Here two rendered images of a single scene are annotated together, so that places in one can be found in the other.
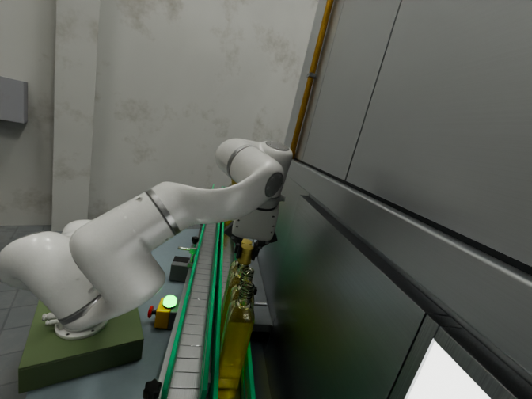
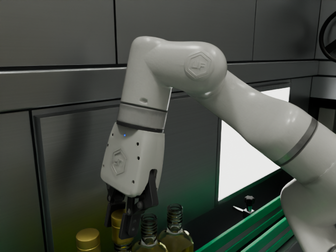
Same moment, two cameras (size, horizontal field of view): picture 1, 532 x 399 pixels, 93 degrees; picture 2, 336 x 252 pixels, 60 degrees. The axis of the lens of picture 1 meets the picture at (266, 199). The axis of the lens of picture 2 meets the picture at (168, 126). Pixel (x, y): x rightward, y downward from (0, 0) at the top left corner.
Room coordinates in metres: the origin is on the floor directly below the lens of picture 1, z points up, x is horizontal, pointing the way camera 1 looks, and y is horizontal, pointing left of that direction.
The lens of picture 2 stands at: (0.75, 0.41, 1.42)
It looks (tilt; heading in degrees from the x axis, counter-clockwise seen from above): 14 degrees down; 239
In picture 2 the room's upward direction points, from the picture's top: straight up
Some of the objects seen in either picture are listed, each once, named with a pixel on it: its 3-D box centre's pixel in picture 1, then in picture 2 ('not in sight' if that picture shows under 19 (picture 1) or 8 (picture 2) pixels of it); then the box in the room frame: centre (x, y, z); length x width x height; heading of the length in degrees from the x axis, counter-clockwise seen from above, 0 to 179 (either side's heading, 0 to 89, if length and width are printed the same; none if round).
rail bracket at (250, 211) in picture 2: not in sight; (242, 215); (0.14, -0.16, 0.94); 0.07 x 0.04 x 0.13; 102
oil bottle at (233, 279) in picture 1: (233, 307); not in sight; (0.60, 0.02, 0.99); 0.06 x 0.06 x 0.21; 11
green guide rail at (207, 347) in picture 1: (218, 230); not in sight; (1.23, 0.21, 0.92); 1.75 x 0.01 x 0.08; 12
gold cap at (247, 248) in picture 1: (245, 254); (122, 226); (0.60, 0.02, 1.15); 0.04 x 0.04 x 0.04
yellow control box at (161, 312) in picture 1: (167, 313); not in sight; (0.74, 0.24, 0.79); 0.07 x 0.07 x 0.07; 12
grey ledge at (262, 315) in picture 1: (246, 260); not in sight; (1.15, 0.02, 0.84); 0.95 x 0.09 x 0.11; 12
